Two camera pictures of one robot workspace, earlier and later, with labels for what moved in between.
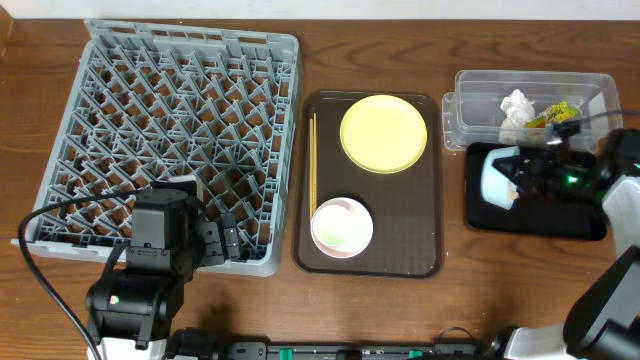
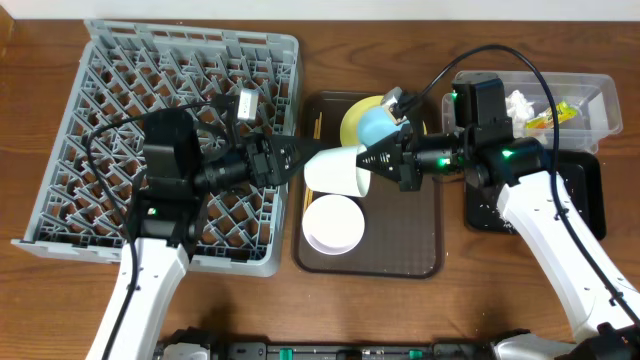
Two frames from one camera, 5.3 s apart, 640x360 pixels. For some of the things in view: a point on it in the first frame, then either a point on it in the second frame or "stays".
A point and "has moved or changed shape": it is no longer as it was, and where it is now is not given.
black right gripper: x=533 y=182 → x=403 y=166
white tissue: x=519 y=110 stays
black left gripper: x=215 y=238 → x=264 y=161
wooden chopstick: x=311 y=168 → x=316 y=136
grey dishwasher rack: x=146 y=102 stays
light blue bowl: x=495 y=184 has moved or changed shape
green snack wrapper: x=554 y=115 stays
